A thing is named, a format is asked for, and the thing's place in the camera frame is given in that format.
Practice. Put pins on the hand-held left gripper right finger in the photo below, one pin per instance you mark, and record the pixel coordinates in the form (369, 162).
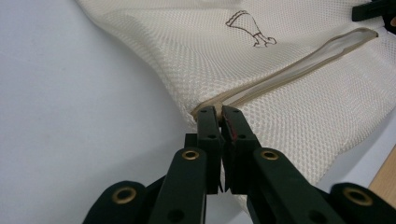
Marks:
(249, 168)

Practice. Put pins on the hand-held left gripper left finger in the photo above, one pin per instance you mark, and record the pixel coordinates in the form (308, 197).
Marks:
(193, 174)

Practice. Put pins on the cream mesh laundry bag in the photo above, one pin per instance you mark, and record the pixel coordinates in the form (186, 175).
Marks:
(280, 93)

